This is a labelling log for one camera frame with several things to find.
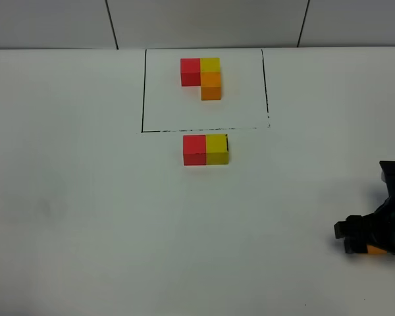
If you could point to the yellow template cube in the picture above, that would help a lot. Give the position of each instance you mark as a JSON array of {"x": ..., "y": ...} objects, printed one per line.
[{"x": 210, "y": 64}]

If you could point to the orange template cube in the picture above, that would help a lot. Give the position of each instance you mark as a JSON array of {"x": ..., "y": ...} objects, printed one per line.
[{"x": 211, "y": 86}]

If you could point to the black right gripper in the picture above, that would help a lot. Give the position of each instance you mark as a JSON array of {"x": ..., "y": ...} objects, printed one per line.
[{"x": 378, "y": 228}]

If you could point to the red template cube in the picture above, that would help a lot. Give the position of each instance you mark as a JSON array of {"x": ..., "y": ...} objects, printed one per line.
[{"x": 190, "y": 72}]

